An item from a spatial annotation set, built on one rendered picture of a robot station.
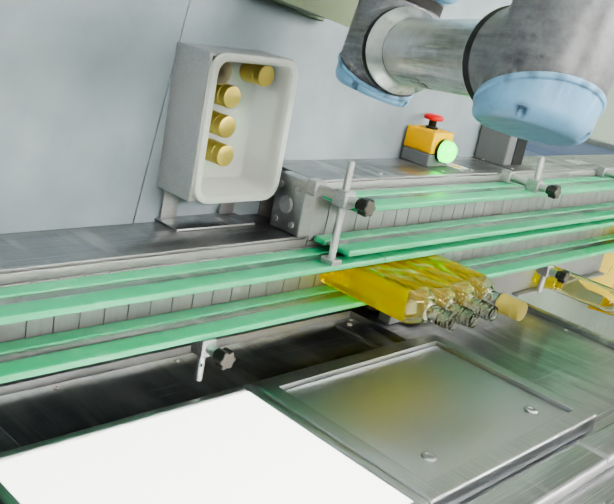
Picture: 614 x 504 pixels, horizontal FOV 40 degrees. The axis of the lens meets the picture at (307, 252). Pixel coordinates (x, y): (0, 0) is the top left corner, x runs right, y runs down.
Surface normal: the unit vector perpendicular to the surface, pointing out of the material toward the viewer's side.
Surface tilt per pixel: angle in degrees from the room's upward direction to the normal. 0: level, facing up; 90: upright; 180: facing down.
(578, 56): 45
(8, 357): 90
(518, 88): 81
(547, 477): 90
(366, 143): 0
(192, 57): 90
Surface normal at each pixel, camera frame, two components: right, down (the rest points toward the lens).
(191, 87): -0.68, 0.09
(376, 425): 0.19, -0.94
